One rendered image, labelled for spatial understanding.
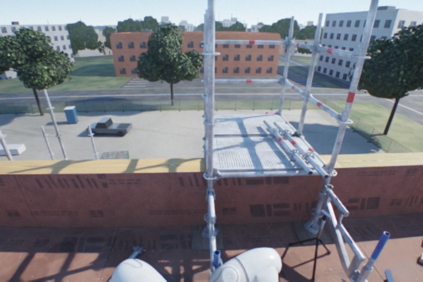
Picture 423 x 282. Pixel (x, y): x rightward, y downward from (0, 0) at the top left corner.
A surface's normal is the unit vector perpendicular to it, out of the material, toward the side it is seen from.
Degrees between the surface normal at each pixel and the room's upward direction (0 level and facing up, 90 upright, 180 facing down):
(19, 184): 90
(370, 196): 90
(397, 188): 90
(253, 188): 90
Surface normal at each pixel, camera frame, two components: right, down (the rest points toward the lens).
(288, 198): 0.05, 0.45
